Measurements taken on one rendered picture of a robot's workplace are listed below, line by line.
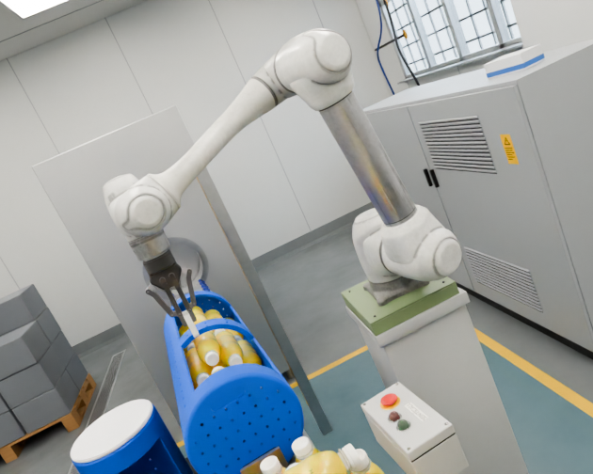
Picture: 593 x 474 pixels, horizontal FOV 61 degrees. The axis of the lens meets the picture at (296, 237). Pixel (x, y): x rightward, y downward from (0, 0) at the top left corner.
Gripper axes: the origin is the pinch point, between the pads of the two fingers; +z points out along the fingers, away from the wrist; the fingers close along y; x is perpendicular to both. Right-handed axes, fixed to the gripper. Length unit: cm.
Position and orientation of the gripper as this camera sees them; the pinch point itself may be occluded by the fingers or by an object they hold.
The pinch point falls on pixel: (190, 323)
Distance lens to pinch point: 137.3
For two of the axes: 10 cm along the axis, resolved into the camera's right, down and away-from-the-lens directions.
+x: 2.9, 1.0, -9.5
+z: 3.9, 8.9, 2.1
